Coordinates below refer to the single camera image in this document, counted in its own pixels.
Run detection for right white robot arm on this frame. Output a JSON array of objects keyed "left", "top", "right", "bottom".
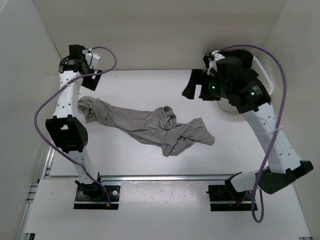
[{"left": 182, "top": 56, "right": 314, "bottom": 200}]

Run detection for white laundry basket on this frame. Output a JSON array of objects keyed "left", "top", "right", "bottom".
[{"left": 218, "top": 56, "right": 274, "bottom": 113}]

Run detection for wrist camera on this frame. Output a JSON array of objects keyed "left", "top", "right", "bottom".
[
  {"left": 85, "top": 50, "right": 101, "bottom": 70},
  {"left": 206, "top": 50, "right": 225, "bottom": 76}
]

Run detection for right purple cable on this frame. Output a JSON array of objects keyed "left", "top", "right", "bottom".
[{"left": 218, "top": 44, "right": 286, "bottom": 223}]

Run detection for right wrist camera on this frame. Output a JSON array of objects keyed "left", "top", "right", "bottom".
[{"left": 206, "top": 50, "right": 225, "bottom": 76}]

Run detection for aluminium front rail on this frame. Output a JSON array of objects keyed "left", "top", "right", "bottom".
[{"left": 101, "top": 174, "right": 231, "bottom": 182}]

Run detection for aluminium rail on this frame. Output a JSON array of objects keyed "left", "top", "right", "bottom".
[
  {"left": 37, "top": 146, "right": 55, "bottom": 183},
  {"left": 101, "top": 174, "right": 231, "bottom": 182}
]

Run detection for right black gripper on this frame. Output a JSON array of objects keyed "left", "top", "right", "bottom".
[{"left": 182, "top": 69, "right": 231, "bottom": 102}]

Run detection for purple cable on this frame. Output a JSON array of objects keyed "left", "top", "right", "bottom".
[
  {"left": 218, "top": 44, "right": 286, "bottom": 223},
  {"left": 33, "top": 46, "right": 118, "bottom": 201}
]

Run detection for black garment in basket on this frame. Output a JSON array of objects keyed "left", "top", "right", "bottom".
[{"left": 202, "top": 49, "right": 254, "bottom": 69}]

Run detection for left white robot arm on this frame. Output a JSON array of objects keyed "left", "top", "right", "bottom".
[{"left": 45, "top": 44, "right": 105, "bottom": 200}]

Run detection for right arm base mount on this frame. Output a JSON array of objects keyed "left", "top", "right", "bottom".
[{"left": 206, "top": 173, "right": 252, "bottom": 212}]

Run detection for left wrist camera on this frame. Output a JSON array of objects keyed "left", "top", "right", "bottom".
[{"left": 85, "top": 50, "right": 101, "bottom": 70}]

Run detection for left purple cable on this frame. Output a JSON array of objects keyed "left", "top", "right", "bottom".
[{"left": 33, "top": 46, "right": 118, "bottom": 201}]

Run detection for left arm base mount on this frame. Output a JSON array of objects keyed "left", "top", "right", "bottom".
[{"left": 73, "top": 180, "right": 121, "bottom": 210}]

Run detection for grey trousers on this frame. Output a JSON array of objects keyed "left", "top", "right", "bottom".
[{"left": 77, "top": 96, "right": 215, "bottom": 157}]

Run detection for aluminium left rail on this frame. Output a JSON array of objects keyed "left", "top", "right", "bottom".
[{"left": 37, "top": 146, "right": 55, "bottom": 183}]

